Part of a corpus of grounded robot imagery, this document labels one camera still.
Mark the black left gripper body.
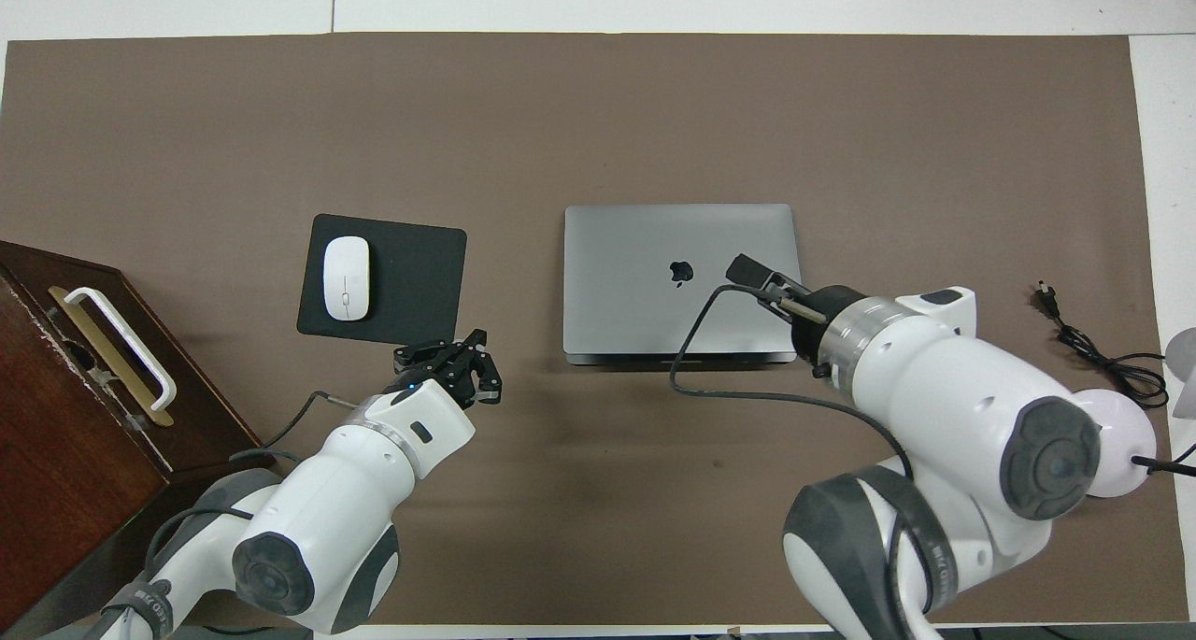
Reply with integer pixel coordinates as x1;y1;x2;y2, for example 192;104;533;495
388;355;482;409

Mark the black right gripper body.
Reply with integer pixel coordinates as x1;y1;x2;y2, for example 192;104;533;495
791;285;865;380

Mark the silver Apple laptop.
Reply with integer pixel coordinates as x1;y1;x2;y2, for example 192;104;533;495
563;204;804;367

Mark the black mouse pad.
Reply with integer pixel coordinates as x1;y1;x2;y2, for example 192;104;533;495
296;213;468;350

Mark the white computer mouse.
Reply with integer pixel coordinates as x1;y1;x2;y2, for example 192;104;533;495
322;235;372;322

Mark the brown table mat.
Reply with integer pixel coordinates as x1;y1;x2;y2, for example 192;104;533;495
0;31;1189;627

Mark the white lamp base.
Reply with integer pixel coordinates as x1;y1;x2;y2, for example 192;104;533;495
1073;327;1196;499

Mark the dark brown wooden box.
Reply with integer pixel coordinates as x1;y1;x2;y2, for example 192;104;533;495
0;240;267;640

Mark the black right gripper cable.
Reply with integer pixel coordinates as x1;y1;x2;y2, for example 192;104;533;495
669;254;935;613

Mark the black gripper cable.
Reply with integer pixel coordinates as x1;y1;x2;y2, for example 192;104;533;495
140;390;361;576
669;254;935;613

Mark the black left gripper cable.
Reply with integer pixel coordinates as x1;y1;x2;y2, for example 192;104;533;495
140;390;361;576

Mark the black lamp power cable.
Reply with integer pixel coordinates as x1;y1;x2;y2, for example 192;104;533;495
1035;281;1196;463

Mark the gold box handle plate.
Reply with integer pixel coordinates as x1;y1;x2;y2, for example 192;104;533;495
47;285;176;428

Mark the white box handle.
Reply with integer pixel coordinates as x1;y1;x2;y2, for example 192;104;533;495
64;287;178;412

